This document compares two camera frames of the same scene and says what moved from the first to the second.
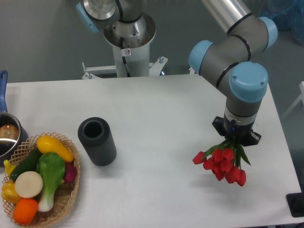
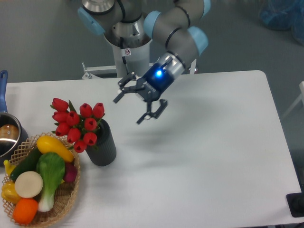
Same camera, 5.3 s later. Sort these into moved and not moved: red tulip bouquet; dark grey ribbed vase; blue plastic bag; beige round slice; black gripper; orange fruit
Moved: black gripper; red tulip bouquet
Not moved: beige round slice; blue plastic bag; orange fruit; dark grey ribbed vase
